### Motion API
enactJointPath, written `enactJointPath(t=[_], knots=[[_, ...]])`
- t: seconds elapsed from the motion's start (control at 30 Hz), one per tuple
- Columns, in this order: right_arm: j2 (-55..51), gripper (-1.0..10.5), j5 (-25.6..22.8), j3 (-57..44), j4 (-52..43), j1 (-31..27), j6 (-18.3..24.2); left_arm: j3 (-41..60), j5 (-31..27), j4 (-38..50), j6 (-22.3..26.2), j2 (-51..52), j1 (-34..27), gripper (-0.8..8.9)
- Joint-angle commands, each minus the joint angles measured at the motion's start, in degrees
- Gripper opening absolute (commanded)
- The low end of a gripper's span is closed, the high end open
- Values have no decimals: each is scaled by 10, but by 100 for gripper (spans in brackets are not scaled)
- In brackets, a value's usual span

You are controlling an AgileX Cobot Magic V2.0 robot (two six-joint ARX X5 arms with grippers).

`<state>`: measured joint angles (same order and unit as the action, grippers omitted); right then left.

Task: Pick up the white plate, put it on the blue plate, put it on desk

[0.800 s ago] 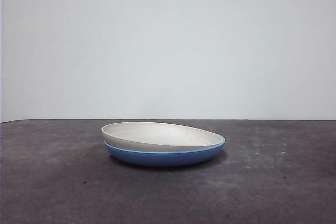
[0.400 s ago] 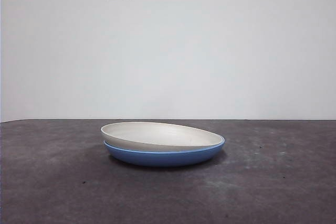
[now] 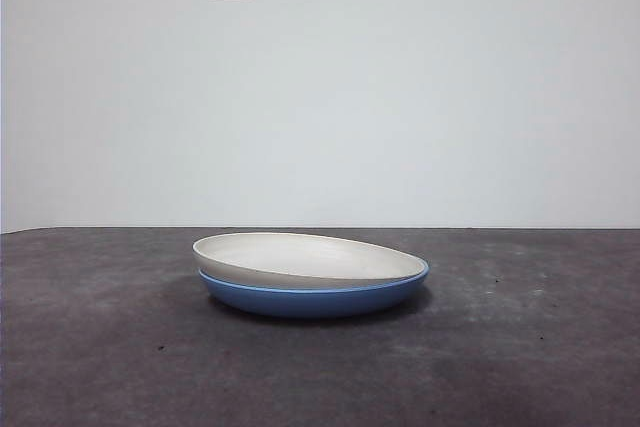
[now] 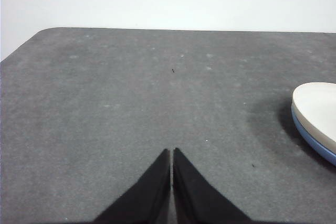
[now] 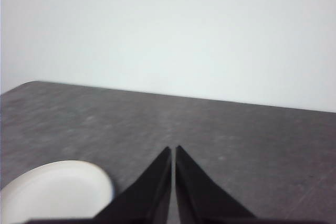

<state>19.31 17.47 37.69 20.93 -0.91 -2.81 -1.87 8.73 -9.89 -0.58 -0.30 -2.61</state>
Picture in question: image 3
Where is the white plate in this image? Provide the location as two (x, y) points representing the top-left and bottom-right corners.
(192, 231), (428, 285)

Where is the blue plate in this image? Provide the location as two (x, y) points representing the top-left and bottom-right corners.
(198, 260), (431, 319)

